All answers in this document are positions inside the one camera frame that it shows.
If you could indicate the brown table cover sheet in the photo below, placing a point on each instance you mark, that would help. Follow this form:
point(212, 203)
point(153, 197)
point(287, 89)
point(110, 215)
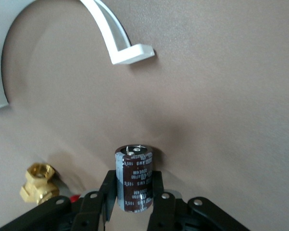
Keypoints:
point(206, 96)

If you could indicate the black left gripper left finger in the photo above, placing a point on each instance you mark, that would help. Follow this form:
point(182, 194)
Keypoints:
point(86, 211)

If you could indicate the white curved plastic bracket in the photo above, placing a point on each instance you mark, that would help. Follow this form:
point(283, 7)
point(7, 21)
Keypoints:
point(115, 41)

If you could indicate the dark brown cylindrical capacitor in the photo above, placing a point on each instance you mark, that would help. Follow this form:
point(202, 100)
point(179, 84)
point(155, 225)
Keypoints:
point(134, 183)

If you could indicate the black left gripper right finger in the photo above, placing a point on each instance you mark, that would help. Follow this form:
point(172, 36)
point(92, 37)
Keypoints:
point(173, 214)

